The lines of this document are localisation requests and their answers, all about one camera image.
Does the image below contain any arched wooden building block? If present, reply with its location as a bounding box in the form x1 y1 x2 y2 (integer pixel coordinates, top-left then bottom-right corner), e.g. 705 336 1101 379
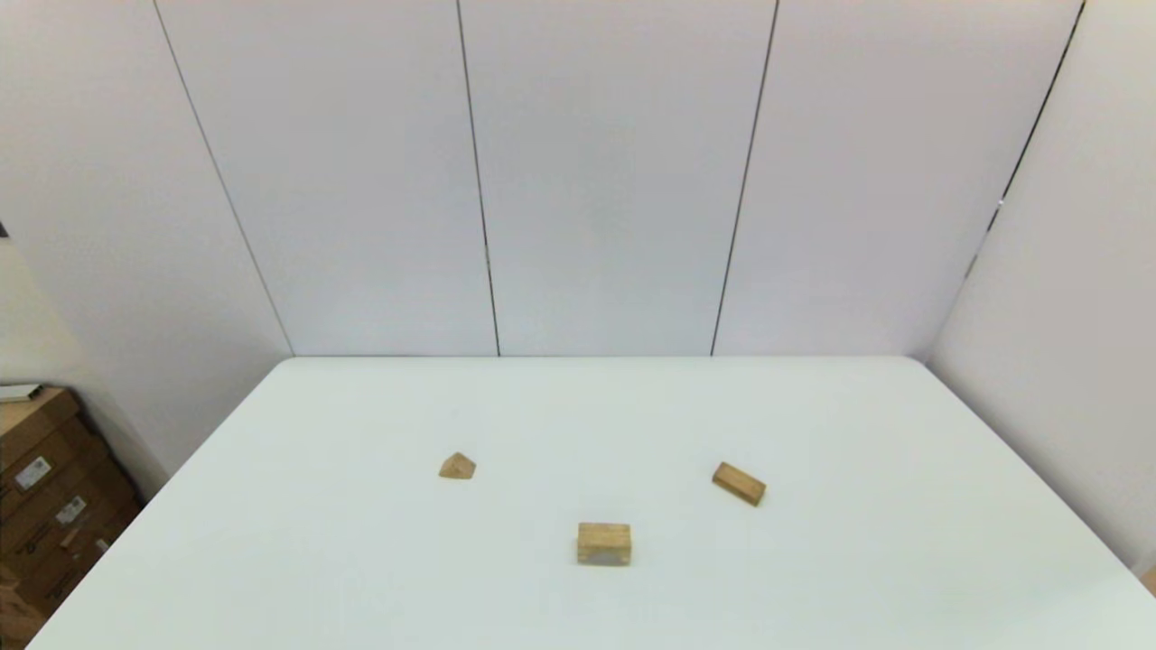
577 522 633 568

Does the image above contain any rectangular wooden building block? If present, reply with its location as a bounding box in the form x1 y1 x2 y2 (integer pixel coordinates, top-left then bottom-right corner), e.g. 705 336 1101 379
712 461 768 507

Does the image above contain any brown cardboard box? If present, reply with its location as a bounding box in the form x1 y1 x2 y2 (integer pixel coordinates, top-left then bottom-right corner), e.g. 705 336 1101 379
0 388 96 497
0 442 136 579
0 501 145 650

